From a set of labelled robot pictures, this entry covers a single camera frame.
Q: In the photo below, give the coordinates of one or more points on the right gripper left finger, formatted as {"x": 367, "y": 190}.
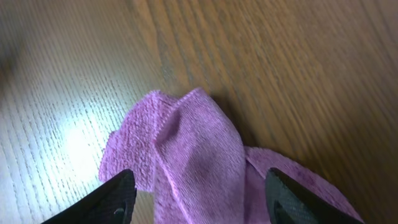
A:
{"x": 112, "y": 202}

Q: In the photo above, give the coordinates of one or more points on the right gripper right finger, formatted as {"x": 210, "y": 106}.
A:
{"x": 288, "y": 202}

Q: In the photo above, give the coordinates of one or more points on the purple microfiber cloth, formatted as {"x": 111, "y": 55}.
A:
{"x": 189, "y": 154}

